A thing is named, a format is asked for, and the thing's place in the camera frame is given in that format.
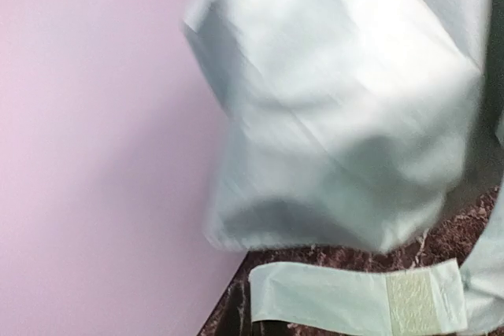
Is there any black and mint umbrella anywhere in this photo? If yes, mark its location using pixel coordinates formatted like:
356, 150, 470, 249
179, 0, 504, 336

